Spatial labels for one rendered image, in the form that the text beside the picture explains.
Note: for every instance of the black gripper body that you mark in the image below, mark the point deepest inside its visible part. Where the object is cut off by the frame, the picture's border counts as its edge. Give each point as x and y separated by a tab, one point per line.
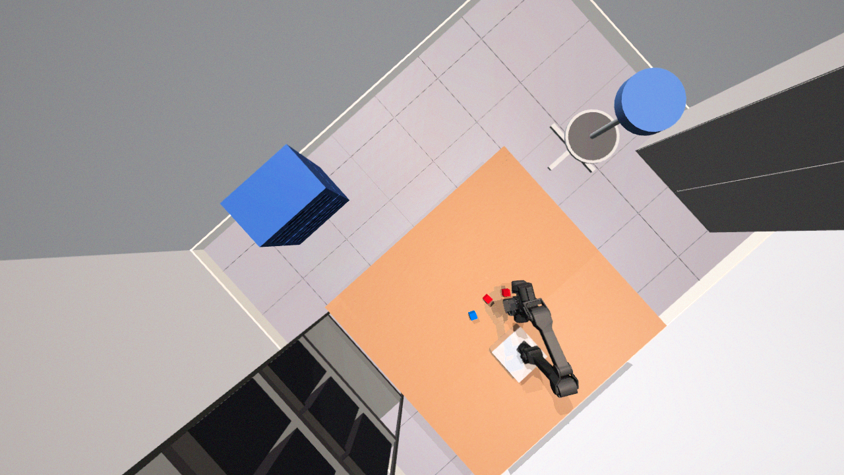
520	316

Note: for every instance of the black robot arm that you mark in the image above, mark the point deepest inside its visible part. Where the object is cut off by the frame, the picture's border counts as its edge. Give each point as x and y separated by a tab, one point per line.
562	380

